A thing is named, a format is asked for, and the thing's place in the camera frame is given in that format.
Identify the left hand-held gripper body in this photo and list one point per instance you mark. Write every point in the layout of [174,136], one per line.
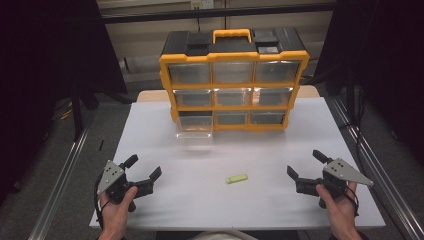
[111,176]

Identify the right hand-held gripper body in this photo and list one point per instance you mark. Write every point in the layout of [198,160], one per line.
[346,175]

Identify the person's left hand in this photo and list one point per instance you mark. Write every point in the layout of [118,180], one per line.
[116,215]

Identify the person's right hand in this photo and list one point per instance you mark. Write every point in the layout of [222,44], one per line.
[340,213]

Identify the small black floor item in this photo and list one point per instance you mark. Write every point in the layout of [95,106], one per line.
[101,145]

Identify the small lime green bar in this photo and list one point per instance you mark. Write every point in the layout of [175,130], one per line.
[236,179]

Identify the clear plastic organizer drawer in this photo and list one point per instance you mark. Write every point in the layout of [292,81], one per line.
[195,124]

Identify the black metal stand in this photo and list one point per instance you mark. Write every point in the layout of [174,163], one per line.
[77,116]

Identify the person's light clothing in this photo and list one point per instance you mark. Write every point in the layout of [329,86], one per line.
[220,236]

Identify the grid of clear drawers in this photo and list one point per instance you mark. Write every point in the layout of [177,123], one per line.
[233,71]

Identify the black curtain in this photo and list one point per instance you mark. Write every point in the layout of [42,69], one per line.
[40,50]
[393,50]

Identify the yellow black drawer organizer cabinet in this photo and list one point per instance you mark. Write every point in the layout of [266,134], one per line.
[233,50]

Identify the black horizontal bar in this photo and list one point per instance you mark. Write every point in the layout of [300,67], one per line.
[166,15]

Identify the metal floor rail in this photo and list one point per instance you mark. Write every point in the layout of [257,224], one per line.
[398,204]
[56,193]

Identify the white wall socket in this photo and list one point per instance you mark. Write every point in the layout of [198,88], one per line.
[202,4]

